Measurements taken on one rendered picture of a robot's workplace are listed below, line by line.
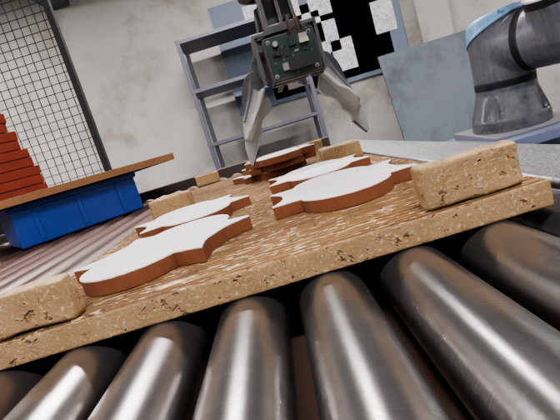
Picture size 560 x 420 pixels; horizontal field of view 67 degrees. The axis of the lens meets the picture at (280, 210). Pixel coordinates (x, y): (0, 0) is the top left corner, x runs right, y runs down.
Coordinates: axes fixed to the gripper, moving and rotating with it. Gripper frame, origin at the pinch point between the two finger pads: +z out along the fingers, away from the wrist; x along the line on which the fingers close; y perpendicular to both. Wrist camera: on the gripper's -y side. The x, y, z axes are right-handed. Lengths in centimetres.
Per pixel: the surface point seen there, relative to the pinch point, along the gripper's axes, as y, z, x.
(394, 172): 19.7, 2.1, 4.2
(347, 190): 22.6, 1.9, -0.4
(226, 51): -375, -84, -13
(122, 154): -379, -20, -143
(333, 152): -8.0, 2.1, 4.1
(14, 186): -60, -9, -71
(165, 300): 31.1, 3.2, -13.4
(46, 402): 36.1, 4.6, -18.4
